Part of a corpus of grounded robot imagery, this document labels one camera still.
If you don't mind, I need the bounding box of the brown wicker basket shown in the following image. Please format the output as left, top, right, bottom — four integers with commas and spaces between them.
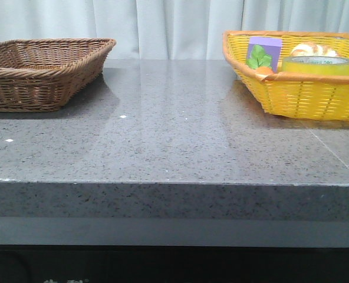
0, 38, 117, 113

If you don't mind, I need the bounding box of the purple box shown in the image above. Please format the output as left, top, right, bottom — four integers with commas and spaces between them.
246, 36, 282, 72

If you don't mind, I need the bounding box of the yellow plastic woven basket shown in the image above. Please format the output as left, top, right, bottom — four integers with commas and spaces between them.
223, 31, 349, 121

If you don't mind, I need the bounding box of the toy croissant bread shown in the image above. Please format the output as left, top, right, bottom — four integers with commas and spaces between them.
290, 41, 340, 57

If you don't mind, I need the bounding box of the white curtain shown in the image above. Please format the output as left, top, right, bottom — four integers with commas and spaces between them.
0, 1, 349, 60

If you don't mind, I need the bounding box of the orange toy carrot with leaves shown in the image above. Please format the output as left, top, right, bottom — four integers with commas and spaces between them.
246, 44, 274, 75

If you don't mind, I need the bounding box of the yellow clear tape roll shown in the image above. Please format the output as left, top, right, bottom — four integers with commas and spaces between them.
281, 56, 349, 75

